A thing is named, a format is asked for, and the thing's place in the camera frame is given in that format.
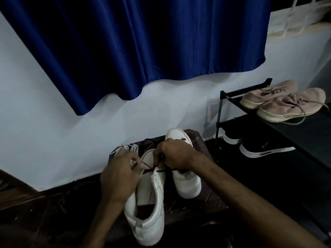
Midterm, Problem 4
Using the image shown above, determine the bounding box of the person's right hand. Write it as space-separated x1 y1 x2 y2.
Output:
152 138 205 170

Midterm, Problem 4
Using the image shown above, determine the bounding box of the person's left hand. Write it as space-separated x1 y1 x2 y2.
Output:
100 151 144 204

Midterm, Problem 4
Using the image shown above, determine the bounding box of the black shoelace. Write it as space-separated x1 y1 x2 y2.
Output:
139 153 192 175

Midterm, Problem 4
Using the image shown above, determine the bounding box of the person's right forearm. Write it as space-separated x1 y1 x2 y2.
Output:
191 155 329 248

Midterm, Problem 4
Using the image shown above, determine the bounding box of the person's left forearm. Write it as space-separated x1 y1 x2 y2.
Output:
80 196 127 248

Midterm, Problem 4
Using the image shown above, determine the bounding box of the black sneaker white sole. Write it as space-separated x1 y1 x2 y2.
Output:
223 124 245 145
239 141 296 159

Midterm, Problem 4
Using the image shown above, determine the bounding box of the dark brown plastic stool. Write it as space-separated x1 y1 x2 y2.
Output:
103 129 229 243

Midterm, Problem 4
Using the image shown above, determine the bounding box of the pink sneaker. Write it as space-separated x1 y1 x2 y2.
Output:
257 87 329 125
240 80 298 110

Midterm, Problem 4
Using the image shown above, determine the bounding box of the blue curtain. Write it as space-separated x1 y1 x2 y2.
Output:
0 0 272 116

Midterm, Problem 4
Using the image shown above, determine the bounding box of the black shoe rack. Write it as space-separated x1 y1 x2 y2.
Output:
214 78 331 238

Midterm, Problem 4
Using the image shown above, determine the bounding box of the white window grille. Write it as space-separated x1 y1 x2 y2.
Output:
268 0 331 37

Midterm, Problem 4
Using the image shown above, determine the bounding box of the brown wooden door frame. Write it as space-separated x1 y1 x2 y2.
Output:
0 169 47 212

